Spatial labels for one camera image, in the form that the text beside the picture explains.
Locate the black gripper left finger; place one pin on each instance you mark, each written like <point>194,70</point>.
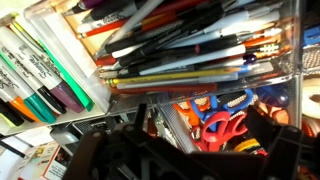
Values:
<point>100,150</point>

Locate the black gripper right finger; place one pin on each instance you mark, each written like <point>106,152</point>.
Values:
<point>283,150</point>

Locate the printed paper booklet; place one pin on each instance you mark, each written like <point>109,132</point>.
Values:
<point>50,160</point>

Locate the blue round plastic object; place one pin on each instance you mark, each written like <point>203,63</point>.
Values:
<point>273,96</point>

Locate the white tape roll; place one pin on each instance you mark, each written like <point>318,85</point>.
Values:
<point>308,100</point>

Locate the black cap Sharpie marker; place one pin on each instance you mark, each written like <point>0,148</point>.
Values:
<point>53,101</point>

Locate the teal cap Sharpie marker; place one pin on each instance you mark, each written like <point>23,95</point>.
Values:
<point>40,106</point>

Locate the orange cap Sharpie marker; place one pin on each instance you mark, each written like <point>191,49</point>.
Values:
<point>23,108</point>

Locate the red pencil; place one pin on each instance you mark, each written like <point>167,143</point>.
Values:
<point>166,88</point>

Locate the clear plastic pen organizer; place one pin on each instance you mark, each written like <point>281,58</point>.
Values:
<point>76,53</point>

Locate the yellow pencil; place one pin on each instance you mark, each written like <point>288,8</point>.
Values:
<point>173,75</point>

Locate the purple cap Sharpie marker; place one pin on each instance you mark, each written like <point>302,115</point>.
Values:
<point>33,63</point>

